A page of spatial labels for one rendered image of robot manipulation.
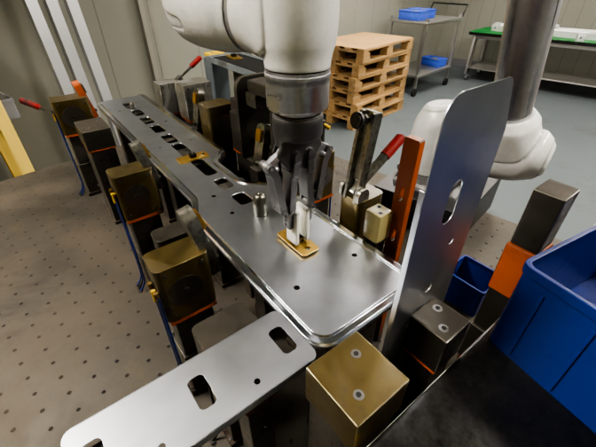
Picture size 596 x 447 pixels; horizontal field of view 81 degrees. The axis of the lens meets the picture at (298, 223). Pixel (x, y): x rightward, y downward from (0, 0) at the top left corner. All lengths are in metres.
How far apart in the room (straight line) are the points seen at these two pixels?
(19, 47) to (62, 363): 2.46
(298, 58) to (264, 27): 0.05
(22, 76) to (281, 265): 2.74
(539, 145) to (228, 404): 0.98
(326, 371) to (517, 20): 0.82
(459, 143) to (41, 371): 0.93
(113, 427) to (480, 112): 0.49
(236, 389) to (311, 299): 0.17
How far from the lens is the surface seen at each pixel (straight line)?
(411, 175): 0.60
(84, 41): 2.83
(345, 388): 0.40
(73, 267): 1.24
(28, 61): 3.15
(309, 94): 0.48
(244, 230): 0.69
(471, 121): 0.33
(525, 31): 0.98
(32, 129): 3.22
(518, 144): 1.10
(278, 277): 0.59
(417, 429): 0.43
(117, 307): 1.05
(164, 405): 0.49
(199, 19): 0.56
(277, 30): 0.46
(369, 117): 0.64
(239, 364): 0.49
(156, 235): 0.74
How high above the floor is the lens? 1.41
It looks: 36 degrees down
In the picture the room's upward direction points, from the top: straight up
